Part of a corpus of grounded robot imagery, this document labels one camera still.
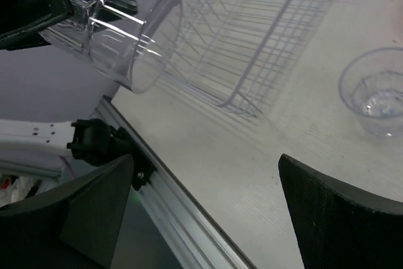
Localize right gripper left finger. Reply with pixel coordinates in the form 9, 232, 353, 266
1, 155, 134, 268

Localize aluminium front rail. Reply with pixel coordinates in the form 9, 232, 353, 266
93, 96, 254, 268

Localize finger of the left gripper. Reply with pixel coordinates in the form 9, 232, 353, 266
1, 0, 73, 50
103, 0, 138, 16

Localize clear plastic dish rack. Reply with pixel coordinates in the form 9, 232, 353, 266
164, 0, 330, 117

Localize clear glass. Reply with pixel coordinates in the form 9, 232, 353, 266
40, 0, 183, 93
338, 47, 402, 138

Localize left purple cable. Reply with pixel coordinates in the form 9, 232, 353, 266
58, 155, 78, 181

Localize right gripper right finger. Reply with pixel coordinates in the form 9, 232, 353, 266
278, 154, 402, 268

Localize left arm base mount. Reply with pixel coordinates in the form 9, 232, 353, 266
117, 127, 157, 191

